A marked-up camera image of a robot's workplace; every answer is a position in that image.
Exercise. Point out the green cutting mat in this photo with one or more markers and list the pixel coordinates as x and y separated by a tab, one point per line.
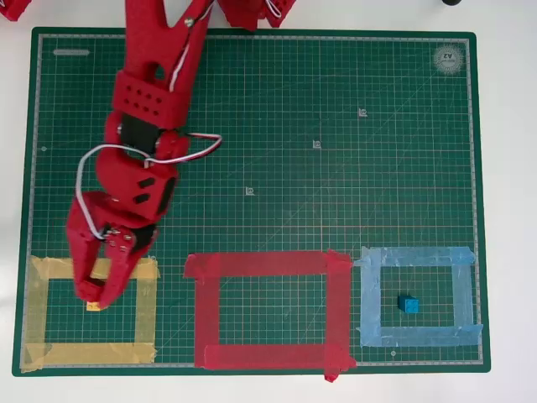
293	189

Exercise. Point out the small blue block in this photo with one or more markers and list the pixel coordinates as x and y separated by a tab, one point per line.
409	305

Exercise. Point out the red robot arm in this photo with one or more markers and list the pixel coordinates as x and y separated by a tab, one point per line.
147	105

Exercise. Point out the red tape square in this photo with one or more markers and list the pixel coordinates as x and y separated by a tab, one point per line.
268	357

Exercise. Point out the yellow tape square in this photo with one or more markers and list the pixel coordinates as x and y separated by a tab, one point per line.
88	353

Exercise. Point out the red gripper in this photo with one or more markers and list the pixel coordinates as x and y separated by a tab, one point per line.
85	227

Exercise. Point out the red leader arm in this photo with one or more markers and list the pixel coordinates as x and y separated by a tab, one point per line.
14	8

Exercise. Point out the small yellow block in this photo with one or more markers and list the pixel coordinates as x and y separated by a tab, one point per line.
93	307

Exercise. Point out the blue tape square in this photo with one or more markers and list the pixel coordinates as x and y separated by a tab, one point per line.
419	336

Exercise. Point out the small black knob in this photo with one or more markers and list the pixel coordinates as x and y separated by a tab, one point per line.
451	2

